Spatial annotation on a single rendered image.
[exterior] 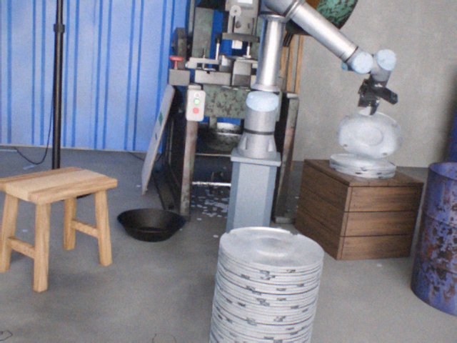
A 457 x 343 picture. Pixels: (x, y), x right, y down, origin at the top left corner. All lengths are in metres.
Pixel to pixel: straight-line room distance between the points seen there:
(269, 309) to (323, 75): 2.97
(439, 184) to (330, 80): 2.33
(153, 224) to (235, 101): 0.69
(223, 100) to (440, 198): 1.09
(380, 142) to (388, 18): 2.04
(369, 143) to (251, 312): 1.29
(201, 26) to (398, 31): 1.97
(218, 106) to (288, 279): 1.32
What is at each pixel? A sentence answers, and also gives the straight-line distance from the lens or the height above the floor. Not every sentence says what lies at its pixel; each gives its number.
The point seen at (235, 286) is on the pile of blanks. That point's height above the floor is 0.24.
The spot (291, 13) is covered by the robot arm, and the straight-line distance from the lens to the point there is 1.98.
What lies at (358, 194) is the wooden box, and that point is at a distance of 2.29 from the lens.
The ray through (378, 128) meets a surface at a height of 0.55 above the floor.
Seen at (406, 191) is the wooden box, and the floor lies 0.31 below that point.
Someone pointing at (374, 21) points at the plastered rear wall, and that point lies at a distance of 4.35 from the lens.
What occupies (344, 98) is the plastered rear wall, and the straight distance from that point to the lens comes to 4.30.
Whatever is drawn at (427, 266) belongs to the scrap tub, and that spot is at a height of 0.13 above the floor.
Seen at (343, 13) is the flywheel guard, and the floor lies 1.03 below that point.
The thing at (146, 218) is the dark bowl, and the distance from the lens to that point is 2.49.
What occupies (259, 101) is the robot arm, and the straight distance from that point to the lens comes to 1.96.
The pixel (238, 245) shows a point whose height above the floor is 0.31.
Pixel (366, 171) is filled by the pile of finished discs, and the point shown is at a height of 0.38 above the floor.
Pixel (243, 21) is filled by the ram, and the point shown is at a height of 0.95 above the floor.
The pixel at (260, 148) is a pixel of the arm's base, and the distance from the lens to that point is 1.97.
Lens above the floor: 0.86
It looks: 14 degrees down
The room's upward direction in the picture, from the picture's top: 6 degrees clockwise
